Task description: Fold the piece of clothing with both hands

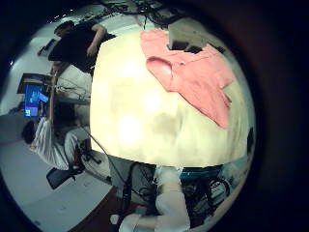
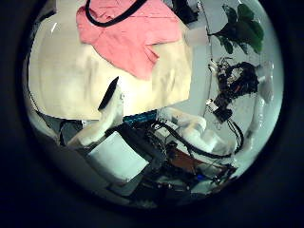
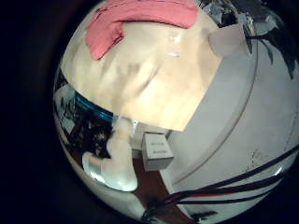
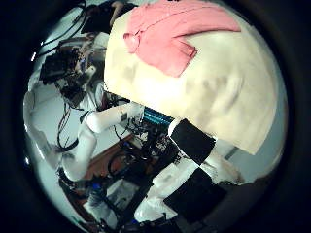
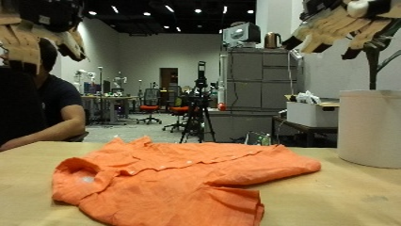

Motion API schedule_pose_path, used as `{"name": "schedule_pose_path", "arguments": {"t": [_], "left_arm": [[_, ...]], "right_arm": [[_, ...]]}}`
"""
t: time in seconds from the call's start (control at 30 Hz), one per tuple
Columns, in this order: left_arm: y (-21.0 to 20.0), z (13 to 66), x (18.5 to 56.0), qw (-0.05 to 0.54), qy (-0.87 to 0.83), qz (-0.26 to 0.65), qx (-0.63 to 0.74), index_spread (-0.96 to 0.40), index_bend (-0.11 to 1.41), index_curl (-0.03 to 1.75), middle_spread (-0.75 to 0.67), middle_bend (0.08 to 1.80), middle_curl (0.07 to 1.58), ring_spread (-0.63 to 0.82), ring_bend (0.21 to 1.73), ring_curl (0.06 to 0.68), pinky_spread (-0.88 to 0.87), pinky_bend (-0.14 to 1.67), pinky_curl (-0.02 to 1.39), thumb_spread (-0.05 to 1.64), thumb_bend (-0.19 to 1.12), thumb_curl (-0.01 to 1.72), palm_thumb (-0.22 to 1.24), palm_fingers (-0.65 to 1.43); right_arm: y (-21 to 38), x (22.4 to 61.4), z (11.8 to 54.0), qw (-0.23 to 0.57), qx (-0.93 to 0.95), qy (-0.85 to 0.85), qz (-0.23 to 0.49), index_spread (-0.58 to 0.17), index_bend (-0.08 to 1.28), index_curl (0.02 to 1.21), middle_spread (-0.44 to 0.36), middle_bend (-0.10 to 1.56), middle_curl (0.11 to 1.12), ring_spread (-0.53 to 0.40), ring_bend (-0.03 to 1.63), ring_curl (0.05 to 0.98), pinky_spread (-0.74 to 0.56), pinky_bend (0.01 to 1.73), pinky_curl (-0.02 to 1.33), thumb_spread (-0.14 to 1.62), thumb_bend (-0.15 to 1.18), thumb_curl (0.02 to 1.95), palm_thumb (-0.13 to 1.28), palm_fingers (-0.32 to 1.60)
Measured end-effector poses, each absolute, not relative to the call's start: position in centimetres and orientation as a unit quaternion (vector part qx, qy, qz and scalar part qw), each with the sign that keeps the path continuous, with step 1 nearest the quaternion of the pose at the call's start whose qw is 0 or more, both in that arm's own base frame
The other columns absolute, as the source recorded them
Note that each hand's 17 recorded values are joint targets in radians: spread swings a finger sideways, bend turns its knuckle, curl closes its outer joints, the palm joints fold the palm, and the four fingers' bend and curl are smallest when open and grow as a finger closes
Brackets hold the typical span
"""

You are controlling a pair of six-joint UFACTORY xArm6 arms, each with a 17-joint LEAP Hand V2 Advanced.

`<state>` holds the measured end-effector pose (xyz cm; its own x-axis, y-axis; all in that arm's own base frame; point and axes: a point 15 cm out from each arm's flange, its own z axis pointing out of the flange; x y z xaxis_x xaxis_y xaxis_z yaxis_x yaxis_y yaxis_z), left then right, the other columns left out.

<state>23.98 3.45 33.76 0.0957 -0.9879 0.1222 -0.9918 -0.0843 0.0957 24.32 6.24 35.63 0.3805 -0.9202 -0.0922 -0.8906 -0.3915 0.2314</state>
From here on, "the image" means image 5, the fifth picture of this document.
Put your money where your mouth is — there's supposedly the white power strip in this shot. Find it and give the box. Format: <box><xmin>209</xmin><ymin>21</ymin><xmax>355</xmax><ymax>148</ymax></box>
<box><xmin>286</xmin><ymin>48</ymin><xmax>305</xmax><ymax>60</ymax></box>

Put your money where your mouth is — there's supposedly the green leafy plant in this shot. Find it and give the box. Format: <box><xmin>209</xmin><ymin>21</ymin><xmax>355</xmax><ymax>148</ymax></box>
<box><xmin>362</xmin><ymin>18</ymin><xmax>401</xmax><ymax>91</ymax></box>

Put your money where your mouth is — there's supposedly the dark side table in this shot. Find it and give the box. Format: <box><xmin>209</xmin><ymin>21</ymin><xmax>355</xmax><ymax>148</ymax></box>
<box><xmin>272</xmin><ymin>115</ymin><xmax>338</xmax><ymax>148</ymax></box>

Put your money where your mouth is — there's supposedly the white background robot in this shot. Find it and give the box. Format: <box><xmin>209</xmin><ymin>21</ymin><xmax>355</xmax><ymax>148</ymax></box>
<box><xmin>73</xmin><ymin>69</ymin><xmax>97</xmax><ymax>96</ymax></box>

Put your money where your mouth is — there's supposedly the person in black t-shirt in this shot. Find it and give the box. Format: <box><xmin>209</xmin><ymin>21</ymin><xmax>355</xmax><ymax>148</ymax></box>
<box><xmin>0</xmin><ymin>37</ymin><xmax>90</xmax><ymax>153</ymax></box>

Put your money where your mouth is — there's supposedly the copper kettle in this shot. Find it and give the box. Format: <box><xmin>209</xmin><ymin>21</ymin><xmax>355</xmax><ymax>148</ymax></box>
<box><xmin>264</xmin><ymin>31</ymin><xmax>284</xmax><ymax>50</ymax></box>

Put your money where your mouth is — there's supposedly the white round plant pot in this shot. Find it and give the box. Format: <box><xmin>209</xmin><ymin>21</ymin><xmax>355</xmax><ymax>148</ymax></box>
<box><xmin>337</xmin><ymin>89</ymin><xmax>401</xmax><ymax>170</ymax></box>

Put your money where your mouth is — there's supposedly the orange button shirt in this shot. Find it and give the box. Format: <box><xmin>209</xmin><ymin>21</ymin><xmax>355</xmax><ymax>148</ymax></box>
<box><xmin>50</xmin><ymin>135</ymin><xmax>324</xmax><ymax>226</ymax></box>

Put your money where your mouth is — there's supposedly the brown door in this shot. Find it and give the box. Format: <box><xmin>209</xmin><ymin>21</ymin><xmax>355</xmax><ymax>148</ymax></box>
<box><xmin>158</xmin><ymin>67</ymin><xmax>180</xmax><ymax>90</ymax></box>

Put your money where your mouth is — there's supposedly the low grey cabinet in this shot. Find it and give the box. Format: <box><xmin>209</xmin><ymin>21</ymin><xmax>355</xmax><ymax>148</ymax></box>
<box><xmin>206</xmin><ymin>107</ymin><xmax>289</xmax><ymax>144</ymax></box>

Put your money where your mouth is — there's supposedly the white storage box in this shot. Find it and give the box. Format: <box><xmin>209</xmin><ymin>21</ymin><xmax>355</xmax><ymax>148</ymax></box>
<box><xmin>285</xmin><ymin>99</ymin><xmax>341</xmax><ymax>128</ymax></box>

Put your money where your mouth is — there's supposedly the long light wood desk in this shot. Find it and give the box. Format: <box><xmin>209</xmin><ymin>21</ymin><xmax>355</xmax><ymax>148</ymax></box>
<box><xmin>80</xmin><ymin>94</ymin><xmax>138</xmax><ymax>125</ymax></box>

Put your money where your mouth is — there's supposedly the white crumpled plastic bag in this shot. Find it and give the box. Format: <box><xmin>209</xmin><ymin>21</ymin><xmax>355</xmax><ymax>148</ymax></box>
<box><xmin>294</xmin><ymin>90</ymin><xmax>324</xmax><ymax>105</ymax></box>

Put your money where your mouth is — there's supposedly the grey drawer cabinet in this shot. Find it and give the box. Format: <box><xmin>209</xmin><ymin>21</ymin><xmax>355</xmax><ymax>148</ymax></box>
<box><xmin>220</xmin><ymin>47</ymin><xmax>305</xmax><ymax>111</ymax></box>

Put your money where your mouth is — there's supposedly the orange seat office chair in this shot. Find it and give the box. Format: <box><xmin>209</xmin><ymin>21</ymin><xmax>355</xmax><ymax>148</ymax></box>
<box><xmin>137</xmin><ymin>88</ymin><xmax>162</xmax><ymax>125</ymax></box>
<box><xmin>161</xmin><ymin>93</ymin><xmax>192</xmax><ymax>133</ymax></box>

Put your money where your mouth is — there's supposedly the grey boxy monitor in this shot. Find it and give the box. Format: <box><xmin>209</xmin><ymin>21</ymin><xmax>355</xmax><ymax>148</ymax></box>
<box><xmin>221</xmin><ymin>22</ymin><xmax>262</xmax><ymax>49</ymax></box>

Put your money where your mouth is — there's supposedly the black camera tripod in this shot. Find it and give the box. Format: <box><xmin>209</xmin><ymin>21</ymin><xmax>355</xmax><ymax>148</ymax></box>
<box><xmin>180</xmin><ymin>60</ymin><xmax>217</xmax><ymax>144</ymax></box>

